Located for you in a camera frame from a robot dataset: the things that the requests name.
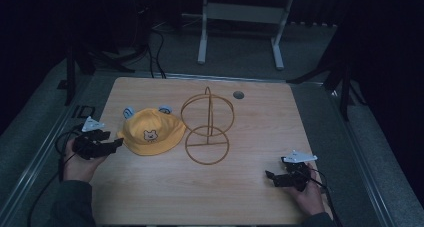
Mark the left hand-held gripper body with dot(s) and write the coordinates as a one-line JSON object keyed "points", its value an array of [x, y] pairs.
{"points": [[87, 147]]}

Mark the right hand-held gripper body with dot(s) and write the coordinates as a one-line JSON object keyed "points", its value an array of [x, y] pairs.
{"points": [[300, 175]]}

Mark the yellow bear bucket hat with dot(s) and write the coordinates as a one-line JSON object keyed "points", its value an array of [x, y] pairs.
{"points": [[150, 130]]}

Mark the person's left hand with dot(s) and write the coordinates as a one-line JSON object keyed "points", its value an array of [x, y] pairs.
{"points": [[78, 168]]}

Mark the person's right hand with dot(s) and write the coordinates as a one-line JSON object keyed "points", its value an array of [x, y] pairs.
{"points": [[311, 198]]}

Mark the black metal stand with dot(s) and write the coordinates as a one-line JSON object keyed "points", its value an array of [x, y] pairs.
{"points": [[345, 97], [70, 77]]}

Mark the grey round table grommet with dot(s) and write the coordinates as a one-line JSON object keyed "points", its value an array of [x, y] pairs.
{"points": [[238, 94]]}

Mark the aluminium frame rail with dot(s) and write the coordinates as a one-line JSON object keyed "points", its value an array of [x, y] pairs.
{"points": [[36, 163], [216, 77], [363, 160]]}

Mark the white metal desk frame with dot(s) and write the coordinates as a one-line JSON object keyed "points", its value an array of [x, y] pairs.
{"points": [[243, 13]]}

